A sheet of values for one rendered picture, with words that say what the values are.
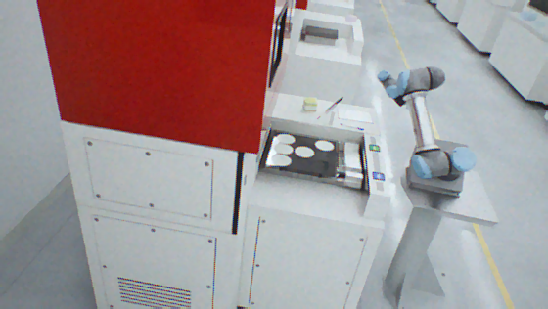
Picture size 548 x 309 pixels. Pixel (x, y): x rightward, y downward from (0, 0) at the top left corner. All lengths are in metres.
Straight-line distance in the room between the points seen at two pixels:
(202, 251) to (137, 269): 0.36
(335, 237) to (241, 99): 0.86
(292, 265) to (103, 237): 0.89
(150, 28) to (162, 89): 0.20
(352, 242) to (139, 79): 1.17
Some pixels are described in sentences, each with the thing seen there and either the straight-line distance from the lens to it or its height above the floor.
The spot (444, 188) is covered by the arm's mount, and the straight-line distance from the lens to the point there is 2.21.
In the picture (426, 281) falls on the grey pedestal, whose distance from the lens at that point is 2.75.
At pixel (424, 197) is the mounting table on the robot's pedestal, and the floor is 0.82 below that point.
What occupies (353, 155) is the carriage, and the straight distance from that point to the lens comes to 2.19.
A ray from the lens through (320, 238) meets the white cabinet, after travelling 1.90.
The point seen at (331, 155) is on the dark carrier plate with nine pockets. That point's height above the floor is 0.90.
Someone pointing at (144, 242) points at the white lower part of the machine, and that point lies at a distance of 1.86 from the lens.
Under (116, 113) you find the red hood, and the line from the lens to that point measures 1.52.
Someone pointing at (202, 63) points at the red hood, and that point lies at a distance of 1.31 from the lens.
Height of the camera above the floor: 1.99
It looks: 32 degrees down
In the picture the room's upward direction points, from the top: 8 degrees clockwise
